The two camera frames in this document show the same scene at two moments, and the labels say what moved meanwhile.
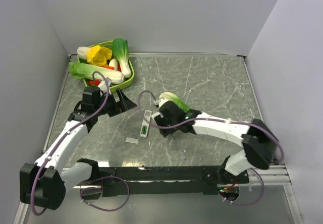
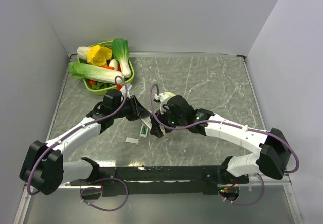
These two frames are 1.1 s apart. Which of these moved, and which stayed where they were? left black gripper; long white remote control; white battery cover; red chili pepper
Moved: left black gripper
Stayed: long white remote control; red chili pepper; white battery cover
